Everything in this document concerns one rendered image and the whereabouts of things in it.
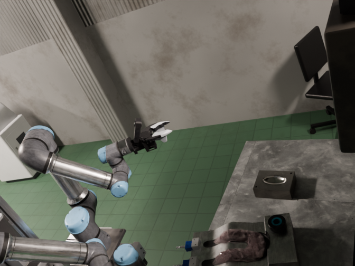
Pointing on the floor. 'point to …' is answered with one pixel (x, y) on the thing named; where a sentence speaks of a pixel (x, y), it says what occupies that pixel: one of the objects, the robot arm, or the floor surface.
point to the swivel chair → (305, 55)
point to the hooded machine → (12, 146)
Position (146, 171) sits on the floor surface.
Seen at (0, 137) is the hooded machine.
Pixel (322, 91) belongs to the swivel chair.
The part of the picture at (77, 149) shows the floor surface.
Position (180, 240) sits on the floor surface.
